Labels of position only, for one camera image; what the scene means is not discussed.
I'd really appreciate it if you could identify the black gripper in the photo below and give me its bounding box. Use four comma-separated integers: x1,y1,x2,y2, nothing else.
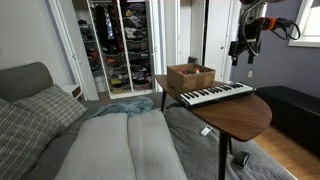
228,21,263,67

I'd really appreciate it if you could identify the small black white keyboard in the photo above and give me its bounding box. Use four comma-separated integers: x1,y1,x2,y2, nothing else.
179,81,257,108

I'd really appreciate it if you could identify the white door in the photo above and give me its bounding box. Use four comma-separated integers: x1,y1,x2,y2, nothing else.
203,0,242,84

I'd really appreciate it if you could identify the brown cardboard box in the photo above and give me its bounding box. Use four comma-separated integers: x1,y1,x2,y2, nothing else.
166,63,217,94

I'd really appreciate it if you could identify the round wooden side table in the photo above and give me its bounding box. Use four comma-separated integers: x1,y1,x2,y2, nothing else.
154,74,273,180

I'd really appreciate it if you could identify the black low bench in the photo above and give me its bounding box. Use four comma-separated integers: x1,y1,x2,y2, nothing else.
254,85,320,158

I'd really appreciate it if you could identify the white remote control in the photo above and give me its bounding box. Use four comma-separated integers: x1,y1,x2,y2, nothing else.
199,125,213,137

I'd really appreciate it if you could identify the grey bed cover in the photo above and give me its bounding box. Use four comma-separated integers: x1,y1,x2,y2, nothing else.
19,91,298,180

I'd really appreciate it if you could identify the small black speaker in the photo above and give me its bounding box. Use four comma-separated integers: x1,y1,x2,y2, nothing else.
233,150,251,168

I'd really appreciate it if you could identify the teal crumpled blanket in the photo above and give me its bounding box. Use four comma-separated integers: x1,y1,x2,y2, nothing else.
90,95,155,118

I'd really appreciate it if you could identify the white closet shelving unit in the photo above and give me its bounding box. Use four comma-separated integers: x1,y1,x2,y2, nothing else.
72,0,161,100

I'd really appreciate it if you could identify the light grey folded duvet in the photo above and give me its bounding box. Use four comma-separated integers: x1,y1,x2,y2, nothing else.
53,109,188,180

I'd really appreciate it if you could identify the white nightstand with wood drawer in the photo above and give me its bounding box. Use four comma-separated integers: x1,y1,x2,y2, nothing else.
60,84,84,100

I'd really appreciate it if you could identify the grey plaid pillow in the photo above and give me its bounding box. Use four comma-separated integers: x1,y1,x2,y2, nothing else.
11,83,89,134

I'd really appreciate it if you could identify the grey upholstered headboard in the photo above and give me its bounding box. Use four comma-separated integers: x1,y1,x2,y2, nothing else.
0,61,55,103

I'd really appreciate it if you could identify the dark grey patterned pillow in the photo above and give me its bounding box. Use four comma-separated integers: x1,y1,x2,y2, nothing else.
0,97,58,180

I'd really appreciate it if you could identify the black cable with orange connector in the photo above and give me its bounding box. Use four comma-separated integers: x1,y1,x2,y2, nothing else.
240,0,302,57

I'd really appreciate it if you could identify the white window frame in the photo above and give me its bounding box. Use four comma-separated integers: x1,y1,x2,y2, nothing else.
288,0,320,48

